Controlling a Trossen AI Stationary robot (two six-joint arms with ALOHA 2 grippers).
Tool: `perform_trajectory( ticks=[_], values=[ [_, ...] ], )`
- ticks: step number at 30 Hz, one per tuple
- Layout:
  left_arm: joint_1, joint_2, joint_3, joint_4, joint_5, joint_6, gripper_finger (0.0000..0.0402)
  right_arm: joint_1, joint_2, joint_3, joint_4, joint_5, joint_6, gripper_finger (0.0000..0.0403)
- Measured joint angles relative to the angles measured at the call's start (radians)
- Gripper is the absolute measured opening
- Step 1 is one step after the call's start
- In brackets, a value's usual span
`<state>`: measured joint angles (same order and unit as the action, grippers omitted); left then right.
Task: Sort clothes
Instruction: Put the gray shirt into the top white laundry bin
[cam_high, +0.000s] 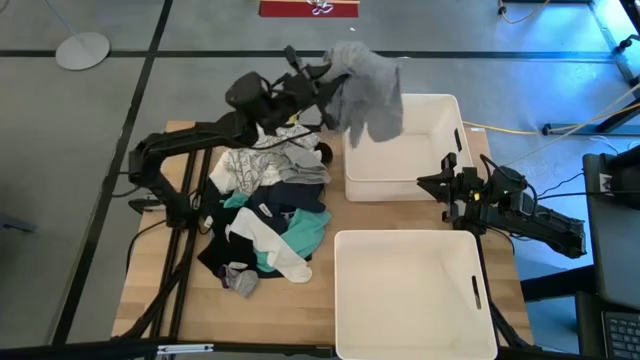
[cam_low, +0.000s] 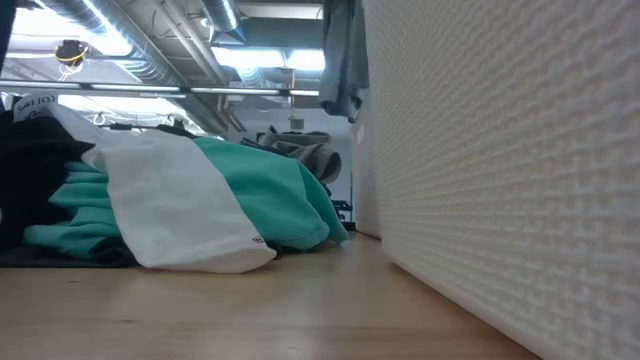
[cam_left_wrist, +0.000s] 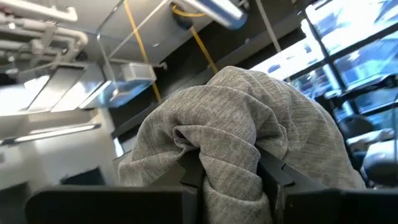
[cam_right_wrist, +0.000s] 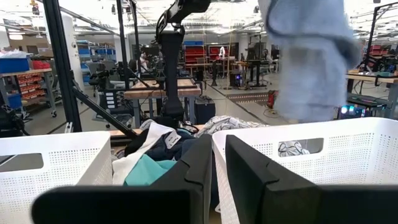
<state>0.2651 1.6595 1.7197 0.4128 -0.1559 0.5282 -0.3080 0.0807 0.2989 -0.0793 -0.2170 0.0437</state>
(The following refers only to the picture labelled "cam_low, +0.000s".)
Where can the white hanger hook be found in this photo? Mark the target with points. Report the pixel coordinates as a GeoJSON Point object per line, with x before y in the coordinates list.
{"type": "Point", "coordinates": [99, 119]}
{"type": "Point", "coordinates": [167, 120]}

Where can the dark grey garment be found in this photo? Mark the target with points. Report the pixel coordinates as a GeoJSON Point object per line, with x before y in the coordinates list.
{"type": "Point", "coordinates": [320, 160]}

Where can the black shorts white print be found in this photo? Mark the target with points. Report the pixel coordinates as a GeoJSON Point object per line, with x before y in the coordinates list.
{"type": "Point", "coordinates": [30, 165]}

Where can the large black garment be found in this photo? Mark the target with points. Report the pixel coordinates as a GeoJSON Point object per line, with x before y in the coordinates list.
{"type": "Point", "coordinates": [60, 260]}

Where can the black furniture piece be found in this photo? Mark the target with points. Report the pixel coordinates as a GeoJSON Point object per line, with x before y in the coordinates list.
{"type": "Point", "coordinates": [344, 212]}

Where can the teal green garment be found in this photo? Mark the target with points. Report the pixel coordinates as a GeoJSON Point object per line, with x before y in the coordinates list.
{"type": "Point", "coordinates": [265, 185]}

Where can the white garment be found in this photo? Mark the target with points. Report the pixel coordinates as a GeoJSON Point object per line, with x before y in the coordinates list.
{"type": "Point", "coordinates": [175, 210]}

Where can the white textured plastic bin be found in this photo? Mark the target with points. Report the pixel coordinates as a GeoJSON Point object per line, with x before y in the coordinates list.
{"type": "Point", "coordinates": [367, 190]}
{"type": "Point", "coordinates": [500, 150]}

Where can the large spiral ceiling duct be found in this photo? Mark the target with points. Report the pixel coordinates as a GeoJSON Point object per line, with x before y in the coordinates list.
{"type": "Point", "coordinates": [145, 55]}

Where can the white shorts label tag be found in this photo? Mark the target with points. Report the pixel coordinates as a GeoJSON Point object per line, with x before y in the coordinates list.
{"type": "Point", "coordinates": [35, 107]}

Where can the small spiral ceiling duct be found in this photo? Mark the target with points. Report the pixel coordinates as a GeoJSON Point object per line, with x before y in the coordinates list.
{"type": "Point", "coordinates": [222, 15]}

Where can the black and yellow ceiling device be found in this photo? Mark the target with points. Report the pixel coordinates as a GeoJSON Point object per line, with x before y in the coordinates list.
{"type": "Point", "coordinates": [71, 51]}

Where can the silver clothes rail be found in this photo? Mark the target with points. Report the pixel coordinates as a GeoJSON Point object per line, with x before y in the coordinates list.
{"type": "Point", "coordinates": [150, 89]}

